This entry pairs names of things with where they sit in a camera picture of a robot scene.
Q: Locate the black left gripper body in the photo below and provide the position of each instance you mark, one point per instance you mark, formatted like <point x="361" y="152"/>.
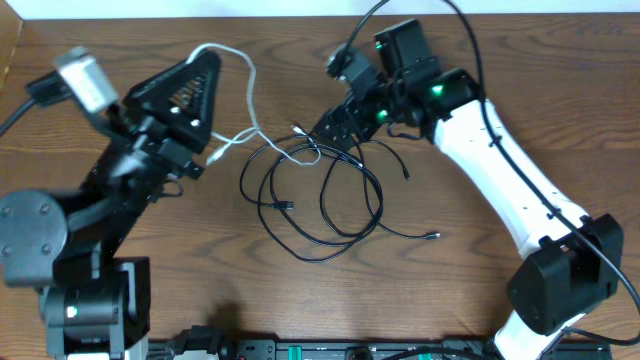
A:
<point x="163" y="149"/>

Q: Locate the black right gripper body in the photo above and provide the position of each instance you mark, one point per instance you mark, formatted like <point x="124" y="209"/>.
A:
<point x="366" y="117"/>

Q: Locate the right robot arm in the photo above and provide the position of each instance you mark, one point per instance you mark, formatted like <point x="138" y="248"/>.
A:
<point x="570" y="260"/>

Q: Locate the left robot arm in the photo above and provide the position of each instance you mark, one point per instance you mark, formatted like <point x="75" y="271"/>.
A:
<point x="63" y="244"/>

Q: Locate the cardboard box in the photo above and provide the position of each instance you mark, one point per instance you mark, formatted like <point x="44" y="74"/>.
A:
<point x="10" y="30"/>

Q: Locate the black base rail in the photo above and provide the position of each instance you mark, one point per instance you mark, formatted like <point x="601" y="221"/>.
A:
<point x="202" y="342"/>

